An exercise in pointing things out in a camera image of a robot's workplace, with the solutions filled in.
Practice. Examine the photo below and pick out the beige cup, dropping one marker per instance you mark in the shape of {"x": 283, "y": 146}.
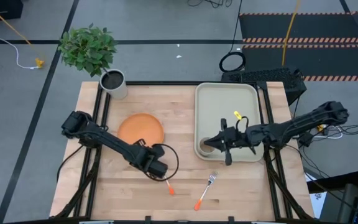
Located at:
{"x": 204, "y": 151}

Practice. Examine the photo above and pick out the small yellow plug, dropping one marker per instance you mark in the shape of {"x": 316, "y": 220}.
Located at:
{"x": 320, "y": 127}

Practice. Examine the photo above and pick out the black mat with hazard stripes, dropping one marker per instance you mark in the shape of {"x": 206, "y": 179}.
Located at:
{"x": 322, "y": 59}

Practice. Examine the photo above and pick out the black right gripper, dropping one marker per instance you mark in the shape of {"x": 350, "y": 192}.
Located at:
{"x": 235, "y": 138}

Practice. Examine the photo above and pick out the green potted plant white pot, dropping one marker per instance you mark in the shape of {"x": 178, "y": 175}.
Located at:
{"x": 85, "y": 49}

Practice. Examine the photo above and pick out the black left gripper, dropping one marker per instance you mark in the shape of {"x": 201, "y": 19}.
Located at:
{"x": 154, "y": 165}

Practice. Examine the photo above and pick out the beige plastic tray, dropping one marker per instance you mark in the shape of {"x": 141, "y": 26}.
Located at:
{"x": 222, "y": 102}

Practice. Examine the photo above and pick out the yellow tag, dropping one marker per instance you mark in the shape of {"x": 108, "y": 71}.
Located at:
{"x": 237, "y": 115}

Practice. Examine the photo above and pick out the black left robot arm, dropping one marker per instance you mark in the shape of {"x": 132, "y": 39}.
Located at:
{"x": 110, "y": 141}

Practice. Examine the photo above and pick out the orange round plate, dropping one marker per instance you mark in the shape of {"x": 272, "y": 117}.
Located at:
{"x": 138, "y": 127}

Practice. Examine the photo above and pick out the white paper sheet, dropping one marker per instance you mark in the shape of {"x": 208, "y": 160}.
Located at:
{"x": 315, "y": 199}

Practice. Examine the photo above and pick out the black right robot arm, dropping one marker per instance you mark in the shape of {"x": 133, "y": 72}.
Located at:
{"x": 306, "y": 123}

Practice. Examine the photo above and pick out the black cabinet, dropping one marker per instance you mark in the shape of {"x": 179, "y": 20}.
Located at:
{"x": 2, "y": 9}

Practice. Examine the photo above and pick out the black aluminium table frame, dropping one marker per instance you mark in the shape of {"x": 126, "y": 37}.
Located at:
{"x": 160, "y": 83}

